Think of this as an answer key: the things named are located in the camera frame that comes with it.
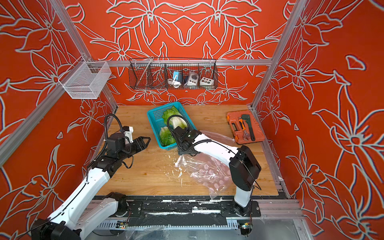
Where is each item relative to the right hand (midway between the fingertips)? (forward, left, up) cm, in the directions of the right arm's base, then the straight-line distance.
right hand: (183, 150), depth 84 cm
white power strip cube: (+39, -14, +20) cm, 46 cm away
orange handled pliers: (+23, -39, -3) cm, 46 cm away
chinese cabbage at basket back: (+30, +12, 0) cm, 32 cm away
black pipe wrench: (+28, -44, -3) cm, 52 cm away
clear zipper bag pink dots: (-12, -17, -5) cm, 22 cm away
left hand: (+2, +19, +9) cm, 21 cm away
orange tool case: (+13, -37, -4) cm, 40 cm away
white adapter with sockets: (+37, -5, +23) cm, 44 cm away
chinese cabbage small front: (+8, +11, +1) cm, 14 cm away
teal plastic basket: (+28, +22, -9) cm, 36 cm away
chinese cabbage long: (+18, +3, +5) cm, 19 cm away
